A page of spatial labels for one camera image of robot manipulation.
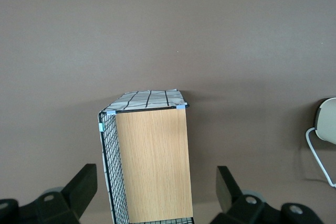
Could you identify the white two-slot toaster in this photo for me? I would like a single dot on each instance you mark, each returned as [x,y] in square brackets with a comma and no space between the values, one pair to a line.
[328,121]

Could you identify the brown table mat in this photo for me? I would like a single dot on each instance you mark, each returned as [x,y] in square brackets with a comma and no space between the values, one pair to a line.
[168,37]

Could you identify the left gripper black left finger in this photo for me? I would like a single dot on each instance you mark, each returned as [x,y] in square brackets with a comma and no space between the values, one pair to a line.
[78,190]

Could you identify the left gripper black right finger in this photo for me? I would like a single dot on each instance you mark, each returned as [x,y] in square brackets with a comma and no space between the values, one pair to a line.
[231,197]

